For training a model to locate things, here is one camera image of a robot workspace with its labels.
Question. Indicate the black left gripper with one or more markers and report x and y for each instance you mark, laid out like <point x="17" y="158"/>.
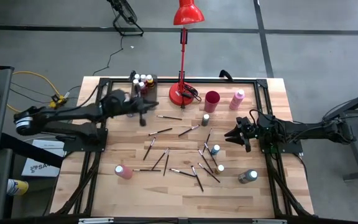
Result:
<point x="137" y="105"/>

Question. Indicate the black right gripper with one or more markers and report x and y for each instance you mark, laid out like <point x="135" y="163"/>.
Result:
<point x="249" y="133"/>

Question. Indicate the small red paint bottle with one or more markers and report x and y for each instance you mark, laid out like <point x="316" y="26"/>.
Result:
<point x="142" y="88"/>

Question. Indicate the large blue paint bottle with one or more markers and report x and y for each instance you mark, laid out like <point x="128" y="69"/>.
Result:
<point x="126" y="97"/>

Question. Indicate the light blue paint bottle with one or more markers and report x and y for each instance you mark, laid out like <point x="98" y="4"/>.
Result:
<point x="215" y="150"/>

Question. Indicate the deep yellow paint bottle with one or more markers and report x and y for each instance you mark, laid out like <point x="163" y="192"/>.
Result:
<point x="149" y="81"/>

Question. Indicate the lemon yellow paint bottle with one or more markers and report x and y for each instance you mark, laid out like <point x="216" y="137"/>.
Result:
<point x="135" y="82"/>

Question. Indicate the small pink paint bottle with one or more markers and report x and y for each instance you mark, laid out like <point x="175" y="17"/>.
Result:
<point x="143" y="77"/>

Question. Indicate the large pink paint bottle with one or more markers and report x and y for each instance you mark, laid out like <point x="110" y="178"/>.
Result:
<point x="236" y="100"/>

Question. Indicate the dark green paint bottle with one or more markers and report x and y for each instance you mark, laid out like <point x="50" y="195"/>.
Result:
<point x="205" y="120"/>

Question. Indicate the gold ochre paint bottle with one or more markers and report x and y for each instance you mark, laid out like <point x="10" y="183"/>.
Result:
<point x="219" y="169"/>

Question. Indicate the small dark blue paint bottle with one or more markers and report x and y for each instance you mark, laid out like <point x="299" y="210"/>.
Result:
<point x="137" y="76"/>

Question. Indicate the large grey paint bottle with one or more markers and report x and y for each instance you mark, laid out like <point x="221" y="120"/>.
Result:
<point x="246" y="177"/>

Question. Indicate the large coral red paint bottle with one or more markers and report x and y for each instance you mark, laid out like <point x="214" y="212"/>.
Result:
<point x="124" y="172"/>

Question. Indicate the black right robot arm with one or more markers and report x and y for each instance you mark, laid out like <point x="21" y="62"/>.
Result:
<point x="306" y="130"/>

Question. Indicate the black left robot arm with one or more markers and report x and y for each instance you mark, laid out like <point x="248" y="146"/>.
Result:
<point x="73" y="115"/>

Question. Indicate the grey translucent plastic bin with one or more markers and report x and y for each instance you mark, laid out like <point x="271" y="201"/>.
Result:
<point x="152" y="93"/>

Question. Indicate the black clamp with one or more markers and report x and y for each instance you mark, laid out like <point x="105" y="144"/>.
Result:
<point x="225" y="74"/>
<point x="132" y="74"/>

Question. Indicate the dark red plastic cup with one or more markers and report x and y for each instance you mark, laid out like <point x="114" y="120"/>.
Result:
<point x="212" y="102"/>

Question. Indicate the black floor fan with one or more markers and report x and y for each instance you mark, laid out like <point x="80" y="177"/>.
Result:
<point x="124" y="12"/>

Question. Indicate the red desk lamp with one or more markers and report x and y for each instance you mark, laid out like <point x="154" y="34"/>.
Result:
<point x="187" y="14"/>

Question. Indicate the white cardboard box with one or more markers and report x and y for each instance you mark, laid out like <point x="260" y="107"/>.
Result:
<point x="39" y="168"/>

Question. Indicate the black metal beam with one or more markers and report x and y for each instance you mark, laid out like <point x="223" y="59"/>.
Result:
<point x="26" y="149"/>

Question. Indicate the yellow white spray can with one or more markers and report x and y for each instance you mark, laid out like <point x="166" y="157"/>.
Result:
<point x="19" y="187"/>

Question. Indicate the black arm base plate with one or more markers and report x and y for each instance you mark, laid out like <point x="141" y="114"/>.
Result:
<point x="73" y="144"/>
<point x="291" y="148"/>

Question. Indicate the black aluminium table frame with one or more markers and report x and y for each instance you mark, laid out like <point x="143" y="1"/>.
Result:
<point x="197" y="81"/>

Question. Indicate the silver metal bracket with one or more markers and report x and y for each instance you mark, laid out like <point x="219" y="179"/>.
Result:
<point x="269" y="221"/>
<point x="95" y="220"/>

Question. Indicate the black metal workbench frame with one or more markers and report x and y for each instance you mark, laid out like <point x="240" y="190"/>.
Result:
<point x="357" y="155"/>

